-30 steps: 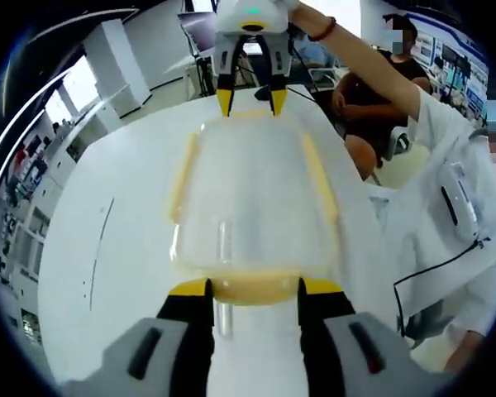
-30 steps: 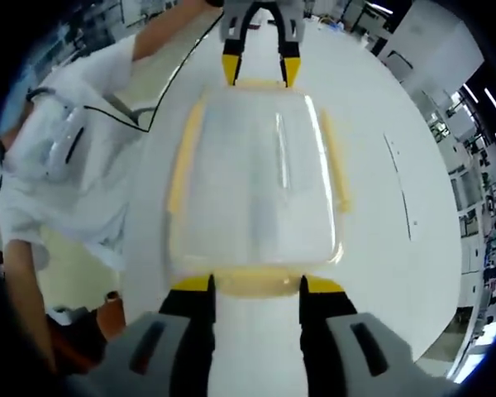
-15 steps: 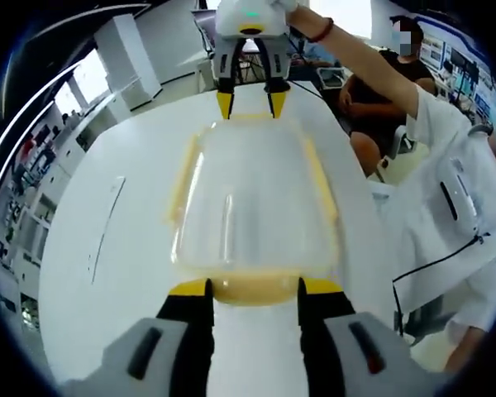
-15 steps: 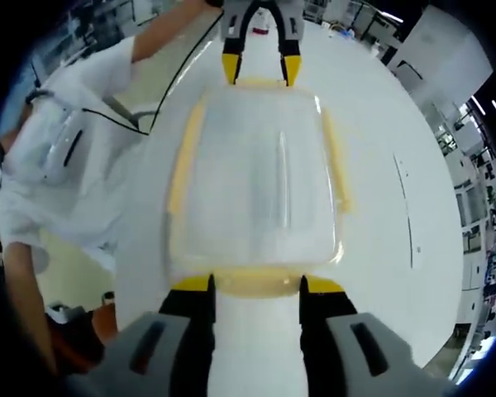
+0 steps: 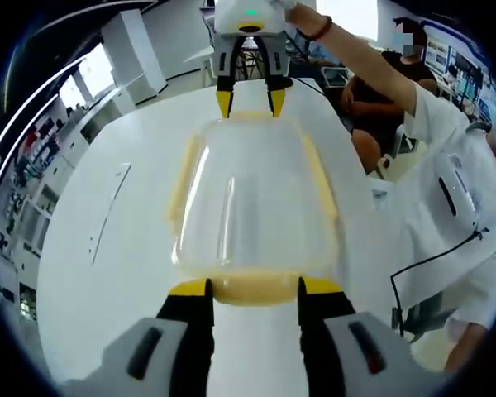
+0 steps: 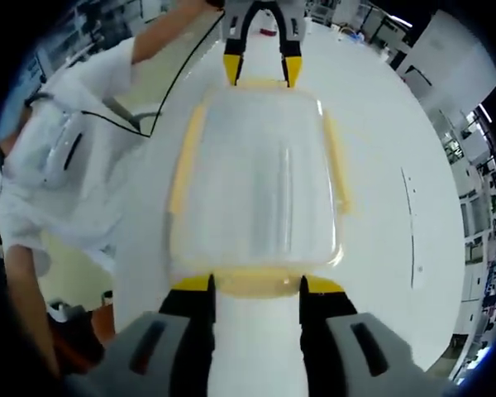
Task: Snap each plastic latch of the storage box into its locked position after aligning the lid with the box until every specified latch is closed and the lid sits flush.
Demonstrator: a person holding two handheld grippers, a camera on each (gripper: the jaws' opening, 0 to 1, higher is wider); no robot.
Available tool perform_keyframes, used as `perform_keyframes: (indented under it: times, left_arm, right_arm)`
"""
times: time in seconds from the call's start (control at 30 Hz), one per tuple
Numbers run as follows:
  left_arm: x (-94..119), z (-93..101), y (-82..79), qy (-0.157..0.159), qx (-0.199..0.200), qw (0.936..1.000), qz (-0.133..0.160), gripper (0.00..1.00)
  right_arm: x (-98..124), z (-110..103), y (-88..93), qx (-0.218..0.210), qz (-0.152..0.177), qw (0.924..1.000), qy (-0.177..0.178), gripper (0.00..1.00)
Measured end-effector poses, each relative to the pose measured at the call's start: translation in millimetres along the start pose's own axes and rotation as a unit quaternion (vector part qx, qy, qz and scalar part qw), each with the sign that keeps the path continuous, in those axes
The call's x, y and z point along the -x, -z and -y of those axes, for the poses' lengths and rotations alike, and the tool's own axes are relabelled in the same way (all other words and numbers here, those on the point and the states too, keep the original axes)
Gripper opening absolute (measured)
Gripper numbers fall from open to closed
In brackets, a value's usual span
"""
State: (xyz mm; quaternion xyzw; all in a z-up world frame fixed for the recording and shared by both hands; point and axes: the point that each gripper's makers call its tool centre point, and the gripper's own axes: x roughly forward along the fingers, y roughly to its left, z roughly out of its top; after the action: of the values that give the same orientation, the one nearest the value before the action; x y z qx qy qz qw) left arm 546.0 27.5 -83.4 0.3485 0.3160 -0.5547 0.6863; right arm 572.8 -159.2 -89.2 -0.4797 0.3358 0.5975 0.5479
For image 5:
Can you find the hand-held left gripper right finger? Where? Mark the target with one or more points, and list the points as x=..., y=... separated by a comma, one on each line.
x=355, y=355

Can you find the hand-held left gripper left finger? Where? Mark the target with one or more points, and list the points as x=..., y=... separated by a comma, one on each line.
x=149, y=355

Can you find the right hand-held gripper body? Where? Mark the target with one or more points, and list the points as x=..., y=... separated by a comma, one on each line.
x=231, y=16

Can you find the clear lid with yellow latches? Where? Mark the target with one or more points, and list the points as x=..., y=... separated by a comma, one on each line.
x=252, y=289

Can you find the person's right hand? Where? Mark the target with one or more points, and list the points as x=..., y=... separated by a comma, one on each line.
x=299, y=18

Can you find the plain white pillar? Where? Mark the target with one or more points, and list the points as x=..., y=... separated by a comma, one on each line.
x=136, y=58

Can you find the person's white shirt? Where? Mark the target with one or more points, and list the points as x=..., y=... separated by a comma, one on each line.
x=479, y=289

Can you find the white chest device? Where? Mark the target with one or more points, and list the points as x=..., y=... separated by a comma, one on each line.
x=463, y=194

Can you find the blue white wall board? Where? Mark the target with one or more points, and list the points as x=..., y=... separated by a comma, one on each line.
x=438, y=49

